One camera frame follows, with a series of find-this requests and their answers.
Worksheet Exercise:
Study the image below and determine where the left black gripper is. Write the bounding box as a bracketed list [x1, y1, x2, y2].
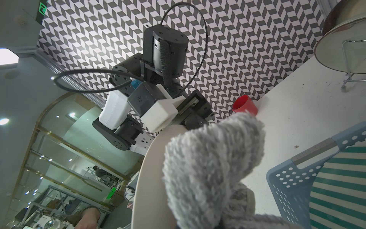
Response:
[108, 24, 213, 132]

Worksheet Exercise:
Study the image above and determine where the grey fluffy cloth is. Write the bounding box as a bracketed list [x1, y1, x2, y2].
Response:
[163, 113, 297, 229]

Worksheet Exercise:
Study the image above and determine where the yellow white striped plate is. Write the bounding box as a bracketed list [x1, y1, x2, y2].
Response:
[131, 125, 187, 229]

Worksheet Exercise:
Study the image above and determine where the green white striped plate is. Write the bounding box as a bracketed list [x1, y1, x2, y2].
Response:
[309, 147, 366, 229]

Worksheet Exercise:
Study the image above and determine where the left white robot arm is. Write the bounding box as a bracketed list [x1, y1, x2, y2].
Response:
[92, 24, 214, 155]

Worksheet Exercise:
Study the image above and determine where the red plastic cup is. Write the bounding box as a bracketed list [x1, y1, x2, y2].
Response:
[232, 94, 258, 116]

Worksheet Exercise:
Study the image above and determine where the light blue plastic basket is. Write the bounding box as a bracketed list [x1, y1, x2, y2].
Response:
[266, 122, 366, 229]

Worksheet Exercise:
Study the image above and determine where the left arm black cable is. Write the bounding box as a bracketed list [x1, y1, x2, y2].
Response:
[51, 2, 209, 95]

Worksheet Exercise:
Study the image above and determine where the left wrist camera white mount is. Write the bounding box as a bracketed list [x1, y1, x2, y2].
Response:
[127, 82, 185, 133]

